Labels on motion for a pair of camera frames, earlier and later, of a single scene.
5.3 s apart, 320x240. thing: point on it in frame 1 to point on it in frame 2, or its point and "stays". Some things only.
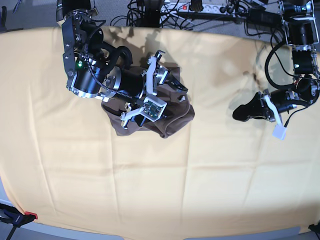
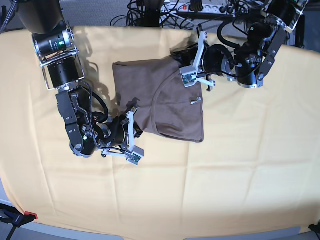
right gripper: [259, 106] to [216, 59]
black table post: [151, 13] stays
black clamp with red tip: [13, 216] stays
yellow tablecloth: [61, 161] stays
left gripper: [134, 82] to [112, 133]
